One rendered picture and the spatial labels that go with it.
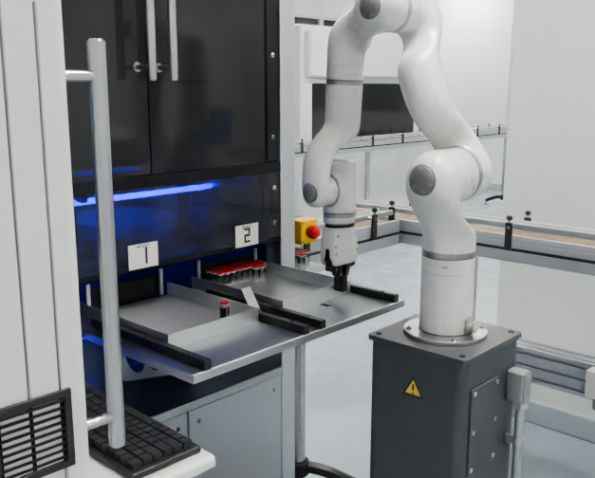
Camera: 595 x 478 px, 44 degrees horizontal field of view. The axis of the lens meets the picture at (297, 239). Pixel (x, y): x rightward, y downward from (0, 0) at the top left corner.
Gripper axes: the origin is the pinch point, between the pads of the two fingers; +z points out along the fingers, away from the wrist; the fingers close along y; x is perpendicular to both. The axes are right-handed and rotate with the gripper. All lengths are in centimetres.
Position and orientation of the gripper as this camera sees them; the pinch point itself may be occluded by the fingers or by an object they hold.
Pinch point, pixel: (341, 283)
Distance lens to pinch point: 190.3
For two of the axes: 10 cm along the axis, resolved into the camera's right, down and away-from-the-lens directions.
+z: 0.3, 9.8, 1.8
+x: 7.3, 1.0, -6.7
